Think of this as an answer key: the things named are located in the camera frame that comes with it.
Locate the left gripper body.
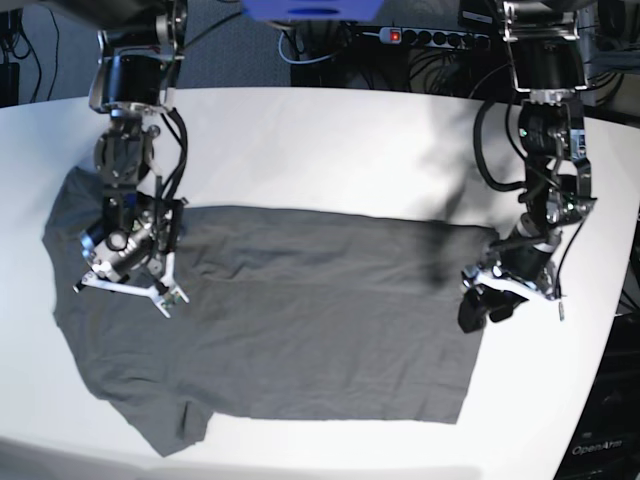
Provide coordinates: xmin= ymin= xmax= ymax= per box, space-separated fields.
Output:
xmin=462 ymin=286 xmax=525 ymax=313

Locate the grey T-shirt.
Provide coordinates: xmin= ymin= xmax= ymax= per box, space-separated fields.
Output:
xmin=43 ymin=168 xmax=497 ymax=456

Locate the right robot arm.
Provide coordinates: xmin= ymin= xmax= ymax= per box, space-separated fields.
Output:
xmin=50 ymin=1 xmax=188 ymax=282

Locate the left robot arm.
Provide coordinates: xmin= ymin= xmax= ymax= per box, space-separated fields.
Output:
xmin=458 ymin=1 xmax=596 ymax=334

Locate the black OpenArm case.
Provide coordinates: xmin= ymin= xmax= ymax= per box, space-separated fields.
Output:
xmin=555 ymin=313 xmax=639 ymax=479

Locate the black power strip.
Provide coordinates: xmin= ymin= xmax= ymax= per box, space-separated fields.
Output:
xmin=373 ymin=27 xmax=491 ymax=50

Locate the blue plastic box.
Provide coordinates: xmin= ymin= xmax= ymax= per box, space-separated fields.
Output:
xmin=242 ymin=0 xmax=384 ymax=21

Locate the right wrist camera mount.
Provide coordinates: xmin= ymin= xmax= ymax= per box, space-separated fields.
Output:
xmin=461 ymin=260 xmax=565 ymax=322

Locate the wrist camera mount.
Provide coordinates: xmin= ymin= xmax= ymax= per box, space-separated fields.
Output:
xmin=73 ymin=252 xmax=190 ymax=318
xmin=461 ymin=260 xmax=565 ymax=322

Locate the white cable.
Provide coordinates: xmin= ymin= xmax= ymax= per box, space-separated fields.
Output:
xmin=278 ymin=19 xmax=335 ymax=64

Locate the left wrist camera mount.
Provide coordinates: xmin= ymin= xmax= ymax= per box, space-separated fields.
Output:
xmin=73 ymin=252 xmax=190 ymax=318

